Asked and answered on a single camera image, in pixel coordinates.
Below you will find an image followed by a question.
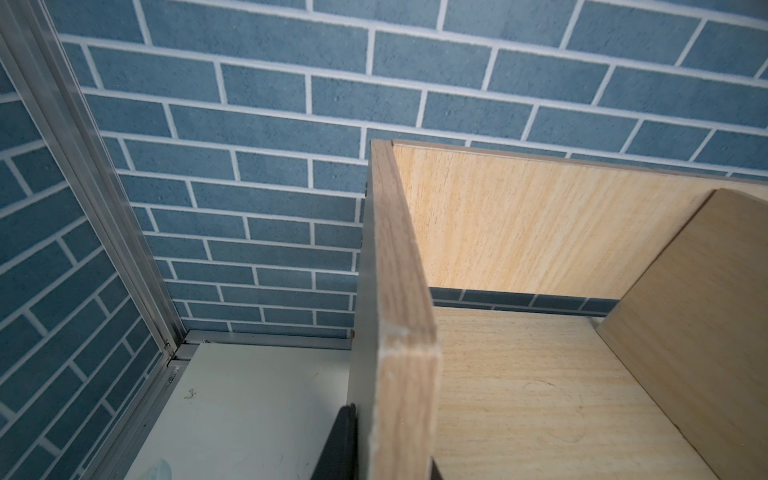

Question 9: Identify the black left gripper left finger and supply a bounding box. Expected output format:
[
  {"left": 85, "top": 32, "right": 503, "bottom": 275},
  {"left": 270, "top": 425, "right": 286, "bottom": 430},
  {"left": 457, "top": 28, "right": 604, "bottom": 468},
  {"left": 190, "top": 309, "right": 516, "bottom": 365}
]
[{"left": 311, "top": 404, "right": 358, "bottom": 480}]

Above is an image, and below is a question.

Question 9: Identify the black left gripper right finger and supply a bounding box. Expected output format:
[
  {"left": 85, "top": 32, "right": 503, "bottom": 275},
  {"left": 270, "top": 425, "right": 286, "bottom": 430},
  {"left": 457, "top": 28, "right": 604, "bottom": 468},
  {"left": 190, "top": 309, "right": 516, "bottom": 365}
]
[{"left": 430, "top": 460, "right": 443, "bottom": 480}]

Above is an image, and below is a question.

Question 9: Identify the light wooden bookshelf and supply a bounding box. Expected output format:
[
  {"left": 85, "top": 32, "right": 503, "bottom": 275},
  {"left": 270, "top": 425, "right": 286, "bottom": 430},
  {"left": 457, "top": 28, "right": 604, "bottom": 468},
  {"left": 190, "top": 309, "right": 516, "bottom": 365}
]
[{"left": 347, "top": 140, "right": 767, "bottom": 479}]

